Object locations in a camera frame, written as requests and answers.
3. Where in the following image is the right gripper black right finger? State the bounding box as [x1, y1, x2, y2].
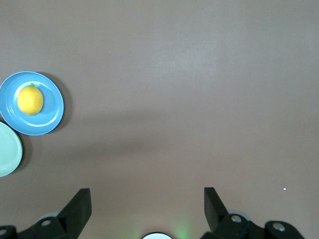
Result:
[200, 187, 307, 239]

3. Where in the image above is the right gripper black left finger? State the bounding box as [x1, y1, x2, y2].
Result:
[0, 188, 92, 239]

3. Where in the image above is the yellow lemon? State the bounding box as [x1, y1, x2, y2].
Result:
[17, 84, 44, 116]

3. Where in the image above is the light green plate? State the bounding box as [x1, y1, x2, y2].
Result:
[0, 121, 23, 178]

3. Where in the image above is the blue plate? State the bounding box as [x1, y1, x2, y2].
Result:
[0, 71, 65, 136]

